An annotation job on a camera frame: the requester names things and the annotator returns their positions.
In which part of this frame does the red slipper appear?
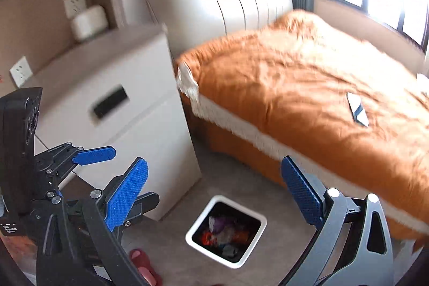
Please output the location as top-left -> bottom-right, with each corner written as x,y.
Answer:
129,248 -> 163,286

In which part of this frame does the orange bed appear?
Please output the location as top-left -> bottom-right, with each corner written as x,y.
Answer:
176,9 -> 429,240

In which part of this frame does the white toaster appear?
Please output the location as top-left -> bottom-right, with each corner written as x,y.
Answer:
70,5 -> 109,43

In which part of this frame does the white trash bin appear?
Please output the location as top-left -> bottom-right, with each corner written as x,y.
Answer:
185,195 -> 268,270

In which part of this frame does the white wall socket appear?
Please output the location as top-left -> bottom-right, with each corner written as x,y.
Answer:
64,0 -> 88,19
9,55 -> 33,88

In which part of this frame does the white card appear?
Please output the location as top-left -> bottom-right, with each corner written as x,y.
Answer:
346,92 -> 370,128

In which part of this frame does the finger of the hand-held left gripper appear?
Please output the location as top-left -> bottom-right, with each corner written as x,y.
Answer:
35,143 -> 117,193
122,192 -> 160,228

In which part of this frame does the black drawer handle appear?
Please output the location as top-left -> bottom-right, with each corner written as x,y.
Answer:
93,87 -> 128,118

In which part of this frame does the red snack bag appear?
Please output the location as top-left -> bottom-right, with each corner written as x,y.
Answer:
201,231 -> 218,247

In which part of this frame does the purple snack wrapper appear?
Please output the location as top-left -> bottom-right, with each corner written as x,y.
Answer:
213,217 -> 232,233

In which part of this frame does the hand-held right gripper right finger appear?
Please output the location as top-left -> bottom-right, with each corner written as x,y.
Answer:
281,155 -> 394,286

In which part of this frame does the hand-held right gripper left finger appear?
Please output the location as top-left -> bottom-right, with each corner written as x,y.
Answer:
37,157 -> 149,286

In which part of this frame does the white bedside cabinet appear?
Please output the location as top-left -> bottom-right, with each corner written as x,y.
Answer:
20,23 -> 202,221

